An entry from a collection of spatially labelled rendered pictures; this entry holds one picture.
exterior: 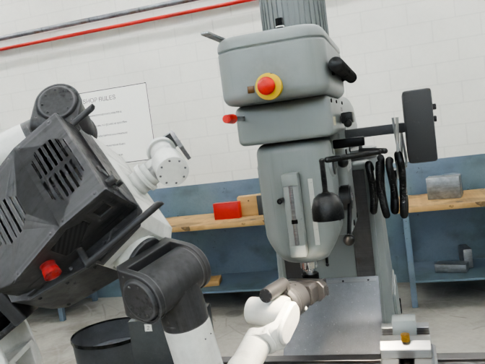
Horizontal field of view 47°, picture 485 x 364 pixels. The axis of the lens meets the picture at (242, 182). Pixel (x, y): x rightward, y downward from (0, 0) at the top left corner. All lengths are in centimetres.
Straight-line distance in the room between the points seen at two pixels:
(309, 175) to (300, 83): 26
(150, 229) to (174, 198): 512
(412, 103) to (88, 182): 101
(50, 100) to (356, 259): 113
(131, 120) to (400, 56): 291
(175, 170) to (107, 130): 538
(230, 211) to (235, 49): 414
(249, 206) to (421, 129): 387
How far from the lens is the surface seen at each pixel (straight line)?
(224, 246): 610
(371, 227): 188
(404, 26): 574
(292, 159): 141
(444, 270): 530
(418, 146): 168
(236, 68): 131
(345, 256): 191
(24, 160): 107
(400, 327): 155
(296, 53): 128
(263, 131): 139
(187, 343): 107
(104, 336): 370
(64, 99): 122
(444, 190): 520
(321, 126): 136
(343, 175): 159
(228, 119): 127
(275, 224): 145
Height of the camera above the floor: 166
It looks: 5 degrees down
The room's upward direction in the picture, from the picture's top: 7 degrees counter-clockwise
